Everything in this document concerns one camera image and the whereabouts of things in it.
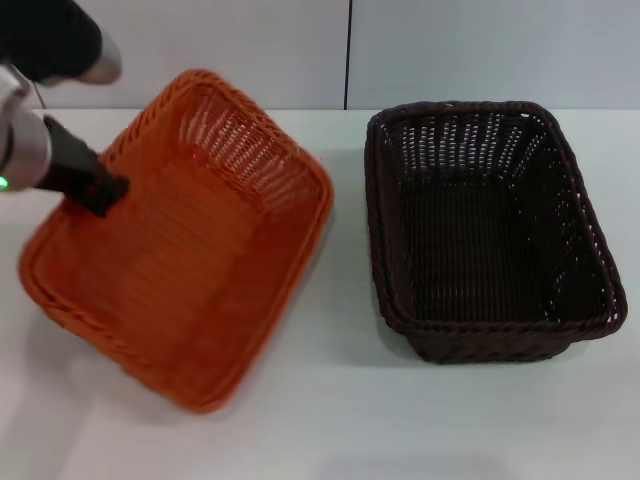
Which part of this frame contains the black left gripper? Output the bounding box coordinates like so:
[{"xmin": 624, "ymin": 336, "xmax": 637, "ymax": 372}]
[{"xmin": 41, "ymin": 115, "xmax": 131, "ymax": 219}]

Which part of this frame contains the orange woven basket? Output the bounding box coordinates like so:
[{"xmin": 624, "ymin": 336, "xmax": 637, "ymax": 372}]
[{"xmin": 17, "ymin": 68, "xmax": 335, "ymax": 416}]

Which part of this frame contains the dark brown woven basket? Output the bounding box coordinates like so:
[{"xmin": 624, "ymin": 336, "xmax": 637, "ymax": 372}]
[{"xmin": 364, "ymin": 98, "xmax": 629, "ymax": 365}]

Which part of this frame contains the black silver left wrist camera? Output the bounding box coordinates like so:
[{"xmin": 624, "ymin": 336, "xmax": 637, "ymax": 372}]
[{"xmin": 0, "ymin": 0, "xmax": 123, "ymax": 87}]

